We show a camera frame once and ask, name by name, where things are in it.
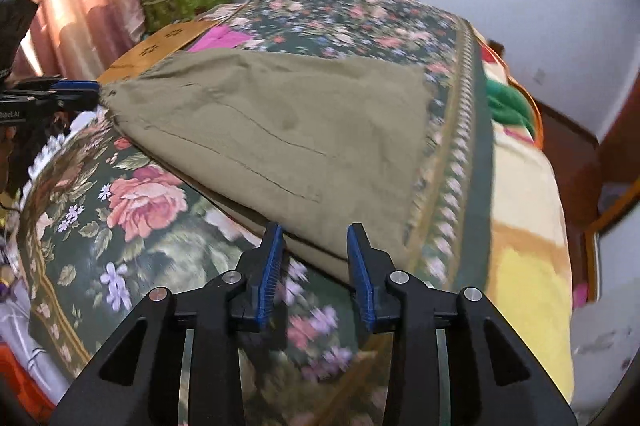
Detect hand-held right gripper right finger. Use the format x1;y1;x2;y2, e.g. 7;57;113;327
346;223;580;426

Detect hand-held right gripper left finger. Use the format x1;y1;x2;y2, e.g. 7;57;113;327
49;221;289;426

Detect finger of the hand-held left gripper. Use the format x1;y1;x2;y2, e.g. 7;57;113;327
49;79;99;92
30;90;101;113

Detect olive green pants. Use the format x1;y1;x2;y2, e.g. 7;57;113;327
99;48;437;283

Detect brown cardboard box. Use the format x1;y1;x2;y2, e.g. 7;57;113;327
96;20;221;84

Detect dark floral blanket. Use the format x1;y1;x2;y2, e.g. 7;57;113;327
17;0;496;426

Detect green patterned storage box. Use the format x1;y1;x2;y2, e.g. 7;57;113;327
141;0;232;34

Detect pink cloth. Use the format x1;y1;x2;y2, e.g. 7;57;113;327
187;27;256;53

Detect yellow plush blanket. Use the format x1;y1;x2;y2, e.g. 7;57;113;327
477;41;576;404

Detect green plush cloth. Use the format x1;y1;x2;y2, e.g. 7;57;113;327
486;78;537;139

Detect white cloth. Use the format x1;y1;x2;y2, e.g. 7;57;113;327
0;286;76;394

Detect wooden framed cabinet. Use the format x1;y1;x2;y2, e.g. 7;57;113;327
582;178;640;307

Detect orange cloth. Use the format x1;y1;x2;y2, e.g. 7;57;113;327
0;341;57;409

